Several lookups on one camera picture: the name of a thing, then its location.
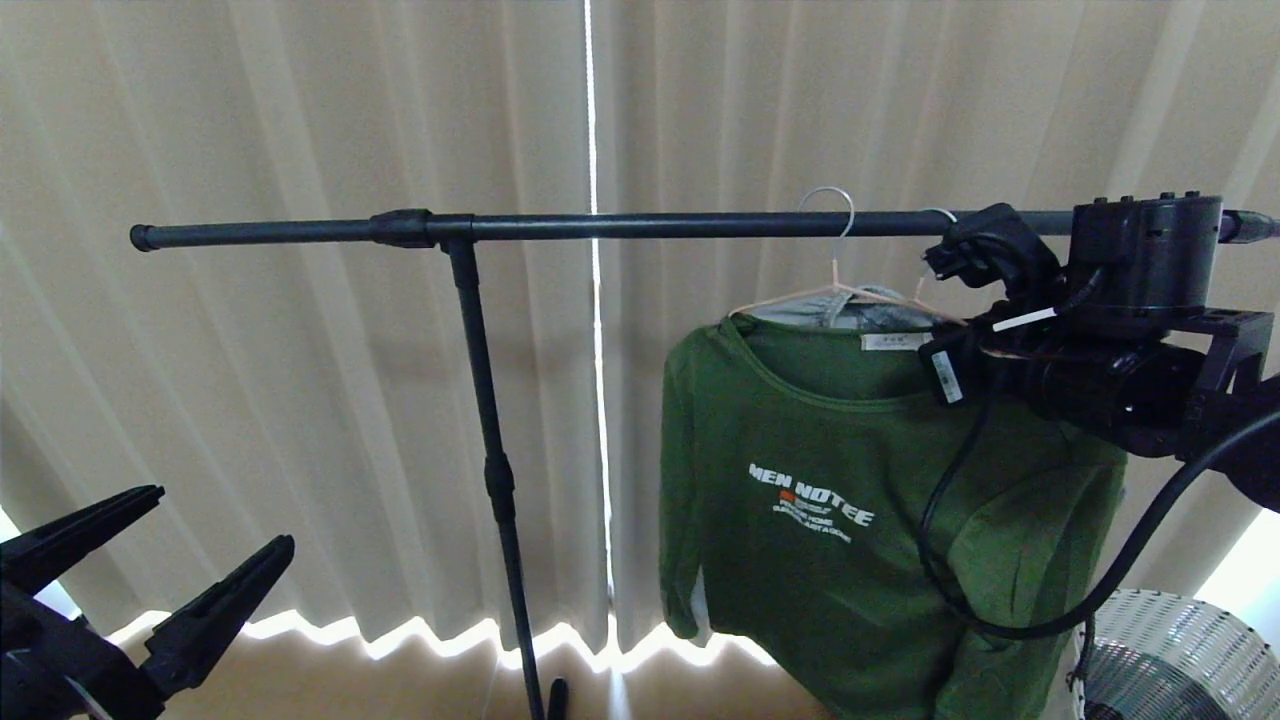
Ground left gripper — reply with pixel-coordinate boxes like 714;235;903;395
0;485;296;720

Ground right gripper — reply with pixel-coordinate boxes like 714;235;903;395
918;323;1208;453

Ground pink clothes hanger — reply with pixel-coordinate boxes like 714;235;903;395
728;187;968;328
910;207;959;309

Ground pale grey shorts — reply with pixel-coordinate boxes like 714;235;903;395
750;293;956;333

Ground green garment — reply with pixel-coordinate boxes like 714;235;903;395
658;312;1129;720

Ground white laundry basket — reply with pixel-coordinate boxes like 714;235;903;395
1075;588;1280;720

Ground black clothes rack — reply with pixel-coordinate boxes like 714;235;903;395
130;207;1280;720

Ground beige curtain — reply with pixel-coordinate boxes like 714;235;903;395
0;0;1280;661

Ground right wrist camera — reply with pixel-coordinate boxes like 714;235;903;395
922;203;1063;306

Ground black cable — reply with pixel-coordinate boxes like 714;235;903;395
917;385;1280;641

